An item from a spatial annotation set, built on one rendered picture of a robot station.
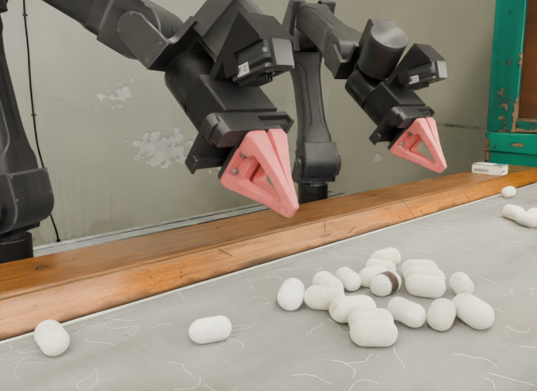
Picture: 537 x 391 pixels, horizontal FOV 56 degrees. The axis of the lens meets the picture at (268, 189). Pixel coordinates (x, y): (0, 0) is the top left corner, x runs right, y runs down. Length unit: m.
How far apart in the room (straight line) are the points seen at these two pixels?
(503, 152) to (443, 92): 0.93
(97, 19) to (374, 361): 0.42
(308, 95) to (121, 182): 1.69
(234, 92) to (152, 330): 0.23
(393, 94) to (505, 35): 0.63
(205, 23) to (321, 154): 0.53
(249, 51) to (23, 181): 0.33
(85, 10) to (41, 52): 1.85
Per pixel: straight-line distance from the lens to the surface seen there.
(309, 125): 1.02
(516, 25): 1.35
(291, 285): 0.42
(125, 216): 2.63
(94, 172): 2.52
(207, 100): 0.48
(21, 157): 0.67
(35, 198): 0.67
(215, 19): 0.53
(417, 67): 0.76
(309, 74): 1.06
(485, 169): 1.13
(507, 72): 1.34
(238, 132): 0.45
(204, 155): 0.48
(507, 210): 0.82
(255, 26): 0.46
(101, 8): 0.57
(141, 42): 0.54
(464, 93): 2.20
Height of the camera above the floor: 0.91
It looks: 10 degrees down
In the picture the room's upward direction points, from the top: straight up
